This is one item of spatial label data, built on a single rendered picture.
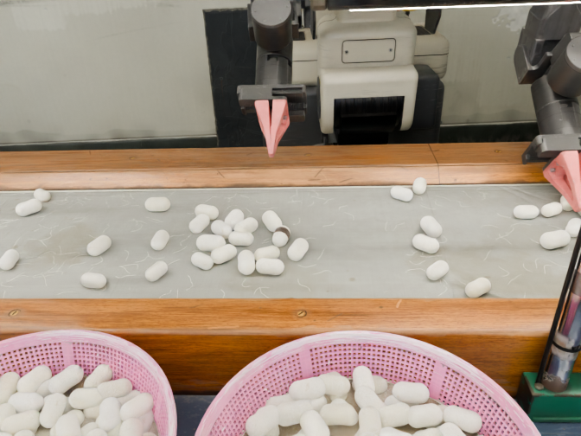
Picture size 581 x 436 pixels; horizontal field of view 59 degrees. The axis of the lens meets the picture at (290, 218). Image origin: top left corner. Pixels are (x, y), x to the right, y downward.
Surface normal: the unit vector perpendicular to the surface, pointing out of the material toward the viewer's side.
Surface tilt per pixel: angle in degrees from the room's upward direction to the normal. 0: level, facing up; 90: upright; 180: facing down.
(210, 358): 90
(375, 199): 0
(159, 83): 90
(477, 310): 0
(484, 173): 45
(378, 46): 98
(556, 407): 90
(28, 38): 90
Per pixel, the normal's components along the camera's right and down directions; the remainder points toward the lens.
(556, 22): 0.01, 0.63
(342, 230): -0.04, -0.86
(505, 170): -0.06, -0.25
